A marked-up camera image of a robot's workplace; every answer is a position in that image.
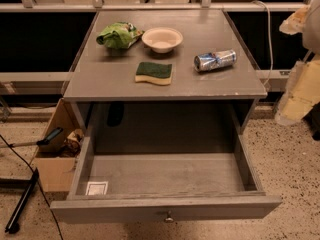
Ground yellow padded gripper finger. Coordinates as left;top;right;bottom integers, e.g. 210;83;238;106
279;5;310;35
275;60;320;126

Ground green and yellow sponge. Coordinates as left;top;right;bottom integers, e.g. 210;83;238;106
135;62;172;86

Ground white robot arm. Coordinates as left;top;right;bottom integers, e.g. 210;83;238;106
275;0;320;126

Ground metal drawer knob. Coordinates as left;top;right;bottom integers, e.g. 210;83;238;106
164;211;174;223

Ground open grey top drawer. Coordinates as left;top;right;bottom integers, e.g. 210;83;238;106
51;137;282;223

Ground white sticker in drawer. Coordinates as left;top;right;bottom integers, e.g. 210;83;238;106
86;181;108;195

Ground blue silver soda can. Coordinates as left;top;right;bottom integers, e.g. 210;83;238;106
194;50;237;73

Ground grey wooden cabinet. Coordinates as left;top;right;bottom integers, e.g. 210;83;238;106
64;10;266;154

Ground crumpled green chip bag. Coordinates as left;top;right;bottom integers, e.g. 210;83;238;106
96;22;144;49

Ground crumpled items in box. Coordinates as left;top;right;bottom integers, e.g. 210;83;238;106
60;129;84;157

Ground cardboard box on floor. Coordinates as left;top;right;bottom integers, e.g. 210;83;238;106
35;99;83;192

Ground black bar on floor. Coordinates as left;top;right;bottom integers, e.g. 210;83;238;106
5;170;39;234

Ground white hanging cable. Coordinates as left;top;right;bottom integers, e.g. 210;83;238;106
251;0;274;87

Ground black handled grabber tool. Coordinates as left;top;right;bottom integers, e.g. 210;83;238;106
0;127;63;148

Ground metal railing frame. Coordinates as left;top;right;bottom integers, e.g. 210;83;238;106
0;0;320;95

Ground black floor cable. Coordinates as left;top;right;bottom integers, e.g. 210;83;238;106
0;134;64;240

